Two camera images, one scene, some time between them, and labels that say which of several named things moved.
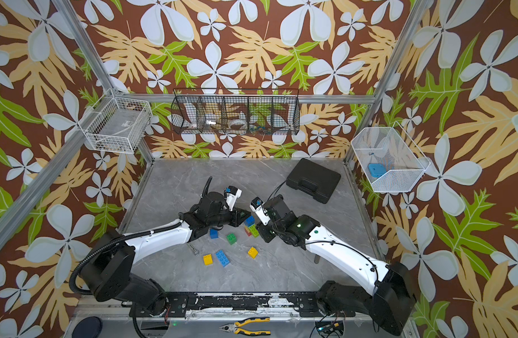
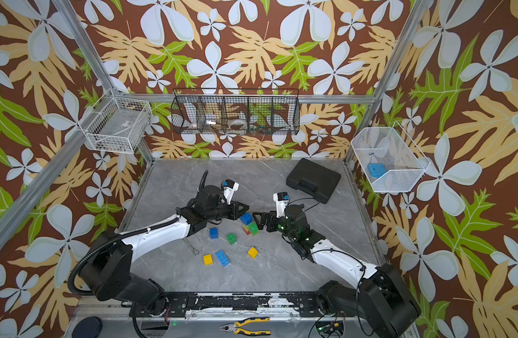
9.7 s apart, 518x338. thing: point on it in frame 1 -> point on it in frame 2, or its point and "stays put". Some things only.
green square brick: x=254 y=230 stays put
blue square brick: x=214 y=234 stays put
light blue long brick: x=222 y=258 stays put
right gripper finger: x=266 y=232 -> x=260 y=218
